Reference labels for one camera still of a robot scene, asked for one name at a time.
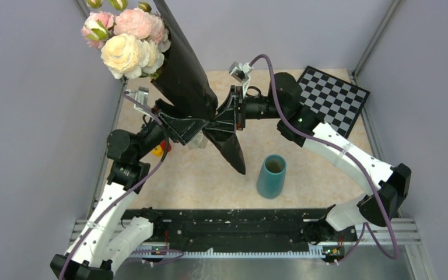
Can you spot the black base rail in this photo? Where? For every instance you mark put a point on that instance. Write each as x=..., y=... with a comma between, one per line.
x=242, y=230

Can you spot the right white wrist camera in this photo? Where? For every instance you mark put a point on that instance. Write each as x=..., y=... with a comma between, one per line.
x=241, y=72

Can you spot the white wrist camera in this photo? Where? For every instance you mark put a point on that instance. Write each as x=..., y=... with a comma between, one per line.
x=138, y=97
x=241, y=72

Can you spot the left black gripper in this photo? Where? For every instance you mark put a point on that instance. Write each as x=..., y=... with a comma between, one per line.
x=183, y=129

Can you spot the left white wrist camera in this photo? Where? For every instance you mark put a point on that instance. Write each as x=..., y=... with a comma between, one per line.
x=138, y=97

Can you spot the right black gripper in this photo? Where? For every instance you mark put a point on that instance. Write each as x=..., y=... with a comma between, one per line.
x=227, y=112

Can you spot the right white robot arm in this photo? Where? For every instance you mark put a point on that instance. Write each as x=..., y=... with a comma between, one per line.
x=385, y=186

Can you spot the flower bouquet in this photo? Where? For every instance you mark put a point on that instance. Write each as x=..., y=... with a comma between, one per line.
x=137, y=43

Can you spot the red yellow toy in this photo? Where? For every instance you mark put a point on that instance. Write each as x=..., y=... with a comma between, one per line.
x=162, y=149

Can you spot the black white checkerboard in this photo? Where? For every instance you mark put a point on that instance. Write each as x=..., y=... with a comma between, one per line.
x=338, y=102

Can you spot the teal ceramic vase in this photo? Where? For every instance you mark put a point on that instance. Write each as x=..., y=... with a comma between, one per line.
x=271, y=178

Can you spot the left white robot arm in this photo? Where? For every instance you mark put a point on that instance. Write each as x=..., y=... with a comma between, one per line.
x=96, y=254

